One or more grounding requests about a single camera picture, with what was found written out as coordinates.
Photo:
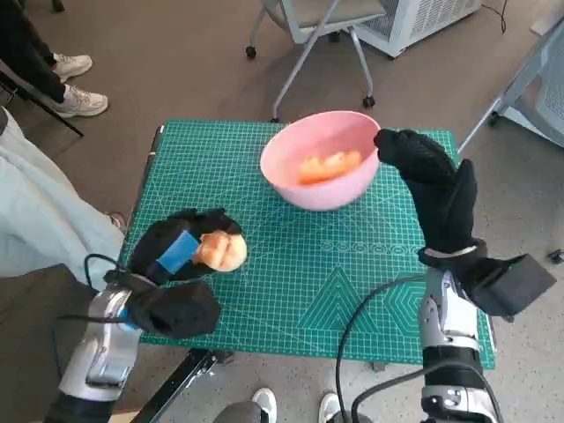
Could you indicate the black left hand blue tape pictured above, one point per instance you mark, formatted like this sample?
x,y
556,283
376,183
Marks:
x,y
154,247

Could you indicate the green cutting mat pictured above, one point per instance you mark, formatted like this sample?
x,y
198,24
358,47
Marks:
x,y
273,299

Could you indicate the black metal stand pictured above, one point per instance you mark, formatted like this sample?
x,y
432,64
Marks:
x,y
66,125

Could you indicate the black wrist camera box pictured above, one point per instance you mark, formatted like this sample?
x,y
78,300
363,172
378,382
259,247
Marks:
x,y
511,286
185,308

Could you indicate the round toy bread bun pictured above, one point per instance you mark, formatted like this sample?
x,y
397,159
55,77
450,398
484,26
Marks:
x,y
229,253

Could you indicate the pink bowl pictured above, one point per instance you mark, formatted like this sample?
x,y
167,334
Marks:
x,y
317,196

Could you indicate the seated person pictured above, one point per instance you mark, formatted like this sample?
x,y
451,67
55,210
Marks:
x,y
35,207

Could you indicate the black knitted gloved right hand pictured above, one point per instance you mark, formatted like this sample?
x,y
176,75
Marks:
x,y
445,202

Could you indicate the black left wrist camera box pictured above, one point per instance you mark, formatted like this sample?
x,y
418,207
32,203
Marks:
x,y
185,308

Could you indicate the long toy bread loaf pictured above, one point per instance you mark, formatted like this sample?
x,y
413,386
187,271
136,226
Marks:
x,y
326,169

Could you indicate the white shoe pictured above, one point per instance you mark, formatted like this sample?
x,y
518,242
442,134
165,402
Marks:
x,y
264,403
330,407

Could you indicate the person with headset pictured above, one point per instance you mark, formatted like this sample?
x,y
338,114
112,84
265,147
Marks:
x,y
26,53

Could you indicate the white perforated cabinet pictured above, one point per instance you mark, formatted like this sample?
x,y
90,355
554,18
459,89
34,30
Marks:
x,y
440,17

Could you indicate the grey office chair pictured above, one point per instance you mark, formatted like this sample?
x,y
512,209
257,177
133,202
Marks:
x,y
326,13

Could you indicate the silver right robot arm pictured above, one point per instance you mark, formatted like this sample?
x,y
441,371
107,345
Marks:
x,y
449,357

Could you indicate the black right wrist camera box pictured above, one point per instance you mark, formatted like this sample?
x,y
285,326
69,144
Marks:
x,y
511,286

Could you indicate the black chair caster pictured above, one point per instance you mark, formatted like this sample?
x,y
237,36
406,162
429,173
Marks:
x,y
556,255

